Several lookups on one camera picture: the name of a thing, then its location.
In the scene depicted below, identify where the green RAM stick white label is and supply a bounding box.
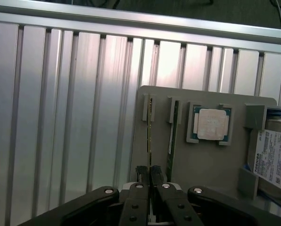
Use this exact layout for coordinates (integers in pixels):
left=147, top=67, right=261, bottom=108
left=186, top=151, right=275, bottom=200
left=166, top=100, right=180, bottom=183

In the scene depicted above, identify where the grey plastic parts rack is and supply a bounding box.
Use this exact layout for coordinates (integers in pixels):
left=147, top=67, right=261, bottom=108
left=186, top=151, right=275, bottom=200
left=128, top=85, right=281, bottom=226

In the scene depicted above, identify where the CPU with silver heat spreader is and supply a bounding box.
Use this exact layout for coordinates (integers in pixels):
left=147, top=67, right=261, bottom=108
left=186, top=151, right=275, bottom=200
left=193, top=106, right=231, bottom=141

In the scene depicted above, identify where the Toshiba hard disk drive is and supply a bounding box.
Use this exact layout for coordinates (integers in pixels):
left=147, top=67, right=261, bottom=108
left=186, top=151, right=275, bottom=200
left=247, top=117, right=281, bottom=198

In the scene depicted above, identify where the black cable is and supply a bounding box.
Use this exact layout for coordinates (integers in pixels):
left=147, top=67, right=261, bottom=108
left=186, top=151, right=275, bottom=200
left=267, top=0, right=281, bottom=11

